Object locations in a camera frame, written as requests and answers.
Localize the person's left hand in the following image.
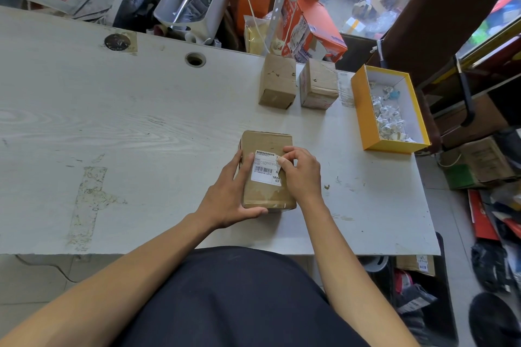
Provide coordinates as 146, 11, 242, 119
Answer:
195, 150, 269, 230

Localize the white plastic bin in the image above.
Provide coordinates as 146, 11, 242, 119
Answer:
154, 0, 228, 44

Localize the orange printed carton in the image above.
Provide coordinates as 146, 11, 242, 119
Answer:
281, 0, 348, 63

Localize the person's left forearm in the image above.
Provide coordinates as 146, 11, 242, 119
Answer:
0, 214, 217, 347

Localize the red folder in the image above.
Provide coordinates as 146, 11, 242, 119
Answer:
468, 189, 500, 242

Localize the person's right hand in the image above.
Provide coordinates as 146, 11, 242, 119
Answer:
276, 145, 325, 210

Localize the tall cardboard box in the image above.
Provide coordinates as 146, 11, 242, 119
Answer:
240, 130, 297, 212

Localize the person's right forearm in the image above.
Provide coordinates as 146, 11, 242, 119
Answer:
299, 201, 420, 347

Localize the black round grommet cover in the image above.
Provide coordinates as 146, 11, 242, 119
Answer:
104, 33, 131, 52

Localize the small cube brown parcel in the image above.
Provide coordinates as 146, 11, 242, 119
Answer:
300, 59, 339, 111

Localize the beige plastic packet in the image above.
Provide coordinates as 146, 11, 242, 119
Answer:
243, 15, 282, 55

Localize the white barcode label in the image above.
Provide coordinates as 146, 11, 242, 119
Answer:
250, 150, 284, 187

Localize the labelled brown cardboard box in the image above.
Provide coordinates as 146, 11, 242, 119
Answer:
397, 255, 435, 277

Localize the pile of torn label scraps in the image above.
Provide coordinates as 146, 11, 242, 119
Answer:
368, 82, 417, 143

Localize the black plastic crate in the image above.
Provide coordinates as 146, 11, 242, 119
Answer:
390, 232, 460, 346

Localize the black round stool base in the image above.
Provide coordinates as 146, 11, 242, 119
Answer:
468, 292, 521, 347

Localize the dark navy shirt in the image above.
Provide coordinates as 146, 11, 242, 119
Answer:
118, 246, 369, 347

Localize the white bucket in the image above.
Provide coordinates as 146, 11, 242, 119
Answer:
360, 255, 390, 273

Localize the yellow tray with label scraps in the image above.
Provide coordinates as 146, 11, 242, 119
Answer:
351, 65, 431, 155

